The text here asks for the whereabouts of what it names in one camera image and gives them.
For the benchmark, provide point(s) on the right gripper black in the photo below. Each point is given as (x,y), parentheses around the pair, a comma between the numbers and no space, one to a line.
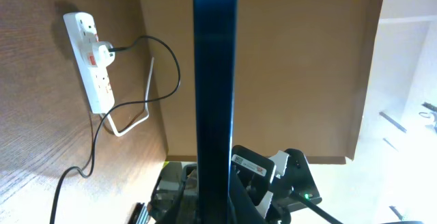
(174,199)

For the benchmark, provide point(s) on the blue Samsung Galaxy smartphone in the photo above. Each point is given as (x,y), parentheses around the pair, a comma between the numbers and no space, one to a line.
(215,46)

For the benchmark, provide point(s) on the white USB charger plug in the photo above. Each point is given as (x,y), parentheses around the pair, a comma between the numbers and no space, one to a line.
(98,54)

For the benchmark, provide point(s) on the white power strip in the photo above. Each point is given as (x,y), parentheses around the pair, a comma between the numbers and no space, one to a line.
(82,32)

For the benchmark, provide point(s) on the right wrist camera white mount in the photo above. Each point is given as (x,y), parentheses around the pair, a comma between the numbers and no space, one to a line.
(257,173)

